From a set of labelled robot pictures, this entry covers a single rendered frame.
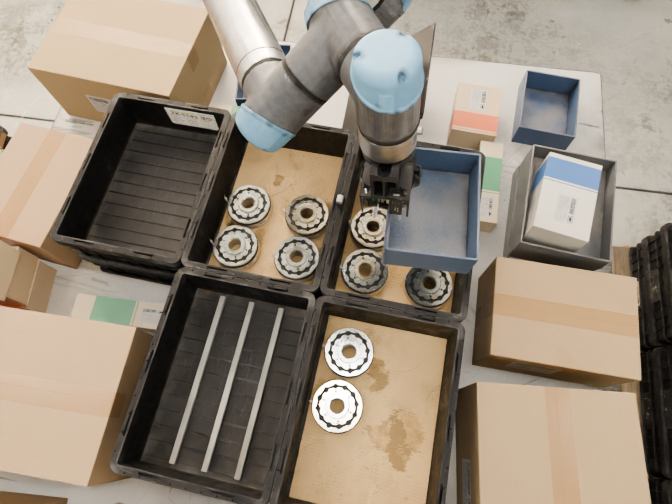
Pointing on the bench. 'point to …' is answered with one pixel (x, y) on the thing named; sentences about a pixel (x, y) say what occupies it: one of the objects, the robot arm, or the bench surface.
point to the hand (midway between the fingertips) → (391, 199)
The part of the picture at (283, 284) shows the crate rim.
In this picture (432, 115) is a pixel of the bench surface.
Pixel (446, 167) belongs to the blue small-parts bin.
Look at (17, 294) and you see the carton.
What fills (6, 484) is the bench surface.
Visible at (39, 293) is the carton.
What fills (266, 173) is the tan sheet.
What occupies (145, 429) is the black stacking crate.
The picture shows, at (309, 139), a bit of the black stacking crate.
